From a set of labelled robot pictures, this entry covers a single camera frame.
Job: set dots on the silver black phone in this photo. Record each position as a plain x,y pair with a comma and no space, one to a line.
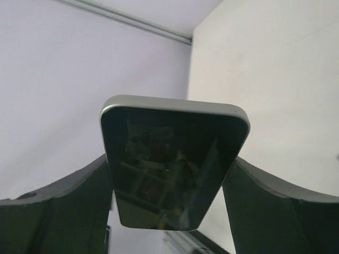
168,158

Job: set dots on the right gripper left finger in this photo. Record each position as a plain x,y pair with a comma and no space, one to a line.
67,216

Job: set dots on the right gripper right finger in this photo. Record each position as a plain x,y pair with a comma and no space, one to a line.
270,215

